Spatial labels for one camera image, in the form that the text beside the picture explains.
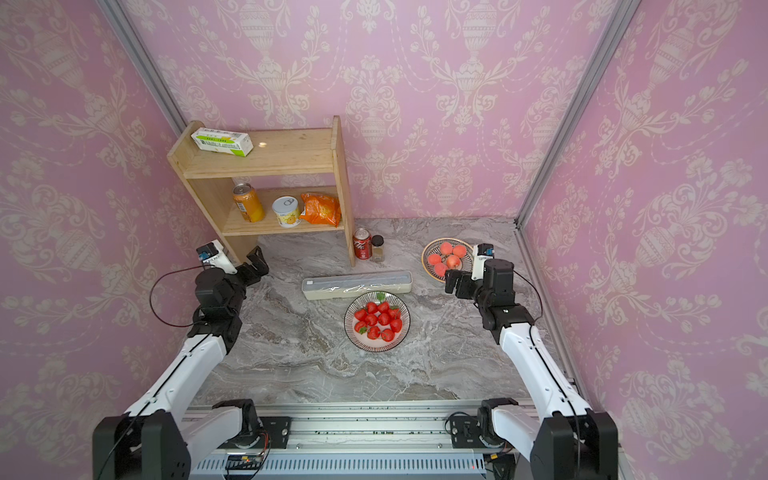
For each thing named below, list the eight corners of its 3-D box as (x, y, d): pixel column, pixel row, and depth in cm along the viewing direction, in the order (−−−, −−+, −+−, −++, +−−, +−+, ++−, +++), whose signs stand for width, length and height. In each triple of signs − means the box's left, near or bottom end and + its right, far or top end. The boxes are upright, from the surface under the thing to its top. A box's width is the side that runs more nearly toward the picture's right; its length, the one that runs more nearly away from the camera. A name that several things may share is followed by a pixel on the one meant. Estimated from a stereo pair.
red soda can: (356, 262, 111) (353, 241, 102) (357, 248, 115) (354, 227, 106) (372, 262, 111) (370, 241, 102) (373, 248, 115) (371, 227, 106)
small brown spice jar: (372, 264, 111) (371, 245, 102) (373, 253, 114) (371, 234, 106) (384, 264, 111) (383, 245, 102) (384, 253, 114) (383, 234, 106)
